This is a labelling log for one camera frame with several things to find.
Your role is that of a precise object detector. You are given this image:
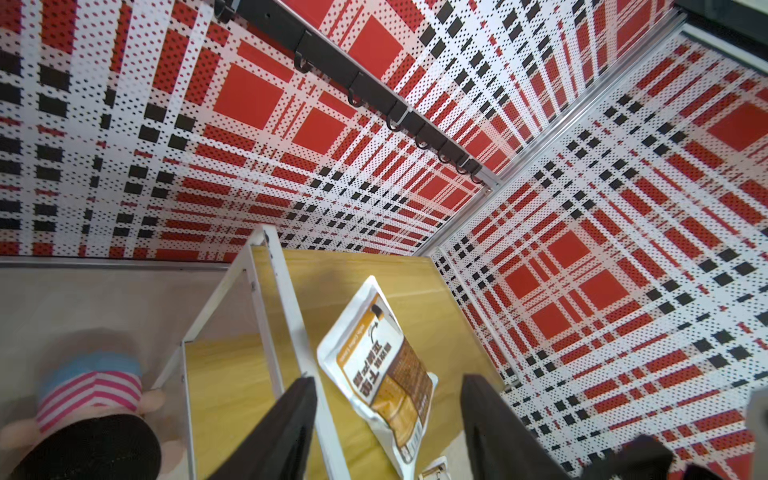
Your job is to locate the yellow two-tier shelf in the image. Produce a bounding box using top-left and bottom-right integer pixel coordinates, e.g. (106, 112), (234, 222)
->
(183, 224), (503, 479)

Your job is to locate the black doll with striped hat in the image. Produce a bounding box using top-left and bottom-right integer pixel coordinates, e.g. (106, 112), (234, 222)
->
(1, 352), (187, 479)

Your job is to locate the brown coffee bag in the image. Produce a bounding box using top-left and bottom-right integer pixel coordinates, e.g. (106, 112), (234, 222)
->
(317, 276), (439, 479)

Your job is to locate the black hook rail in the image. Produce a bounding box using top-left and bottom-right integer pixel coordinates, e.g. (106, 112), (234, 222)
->
(212, 0), (500, 189)

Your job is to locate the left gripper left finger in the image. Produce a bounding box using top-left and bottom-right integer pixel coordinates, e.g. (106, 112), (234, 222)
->
(211, 377), (317, 480)

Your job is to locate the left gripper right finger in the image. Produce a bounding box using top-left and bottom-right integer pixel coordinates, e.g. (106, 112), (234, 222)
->
(460, 374), (568, 479)

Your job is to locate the grey coffee bag left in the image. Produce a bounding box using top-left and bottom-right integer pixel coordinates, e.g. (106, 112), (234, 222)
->
(418, 456), (451, 480)

